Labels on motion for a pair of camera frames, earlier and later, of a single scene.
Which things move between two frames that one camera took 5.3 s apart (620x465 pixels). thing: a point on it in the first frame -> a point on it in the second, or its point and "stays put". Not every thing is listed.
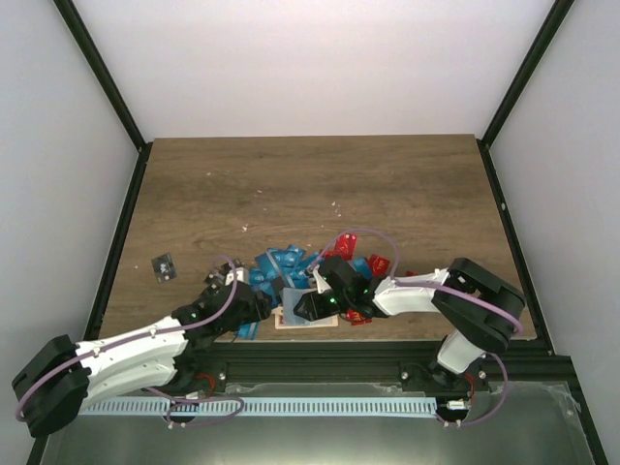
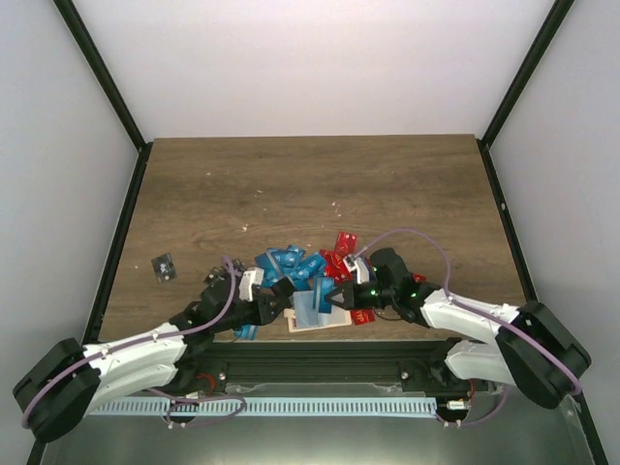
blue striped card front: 248,331 stays put
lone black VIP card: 164,267 stays put
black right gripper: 313,308 -> 352,300
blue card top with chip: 294,255 stays put
